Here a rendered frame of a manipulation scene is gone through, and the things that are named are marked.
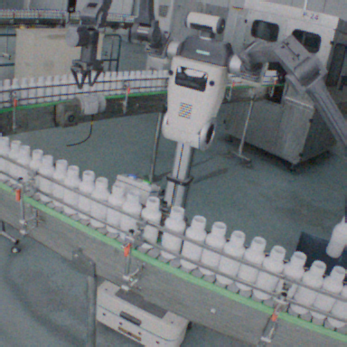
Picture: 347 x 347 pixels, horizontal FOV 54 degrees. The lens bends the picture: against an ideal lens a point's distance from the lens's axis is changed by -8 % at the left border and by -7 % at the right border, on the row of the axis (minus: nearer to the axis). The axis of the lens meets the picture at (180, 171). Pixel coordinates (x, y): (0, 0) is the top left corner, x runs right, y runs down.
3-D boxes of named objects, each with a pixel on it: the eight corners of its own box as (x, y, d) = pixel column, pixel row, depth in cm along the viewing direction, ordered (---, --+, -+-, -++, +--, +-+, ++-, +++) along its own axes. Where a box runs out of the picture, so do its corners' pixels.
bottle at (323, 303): (327, 309, 99) (350, 267, 92) (326, 323, 94) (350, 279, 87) (309, 303, 101) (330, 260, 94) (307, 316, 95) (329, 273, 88)
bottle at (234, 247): (237, 276, 108) (251, 232, 101) (231, 288, 103) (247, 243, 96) (218, 269, 110) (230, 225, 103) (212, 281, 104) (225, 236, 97)
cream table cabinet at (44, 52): (75, 101, 577) (81, 29, 527) (96, 112, 541) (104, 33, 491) (12, 108, 499) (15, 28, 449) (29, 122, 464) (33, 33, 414)
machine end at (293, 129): (270, 126, 636) (297, 14, 552) (336, 154, 562) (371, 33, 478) (216, 138, 524) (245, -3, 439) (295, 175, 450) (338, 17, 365)
